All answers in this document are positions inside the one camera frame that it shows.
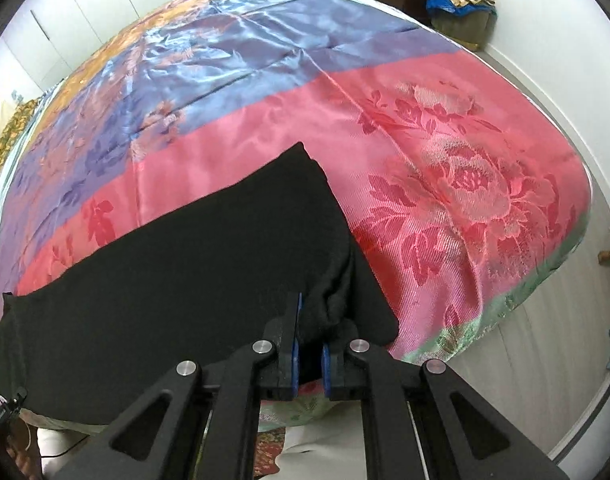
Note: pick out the yellow floral blanket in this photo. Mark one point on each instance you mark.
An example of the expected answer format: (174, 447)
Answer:
(15, 123)

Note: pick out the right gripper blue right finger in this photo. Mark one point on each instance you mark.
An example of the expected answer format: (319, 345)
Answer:
(427, 422)

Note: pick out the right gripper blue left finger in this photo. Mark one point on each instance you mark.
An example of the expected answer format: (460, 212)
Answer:
(199, 422)

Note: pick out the white wardrobe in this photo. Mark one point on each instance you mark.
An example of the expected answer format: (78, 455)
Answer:
(46, 40)

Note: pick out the olive laundry basket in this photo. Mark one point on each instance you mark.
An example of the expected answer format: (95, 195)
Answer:
(472, 30)

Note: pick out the patterned floor rug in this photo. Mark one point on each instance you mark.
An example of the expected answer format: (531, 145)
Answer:
(268, 446)

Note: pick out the colourful satin bedspread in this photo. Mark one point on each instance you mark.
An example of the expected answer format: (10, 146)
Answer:
(461, 193)

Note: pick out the black pants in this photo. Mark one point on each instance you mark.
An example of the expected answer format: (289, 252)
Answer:
(195, 284)

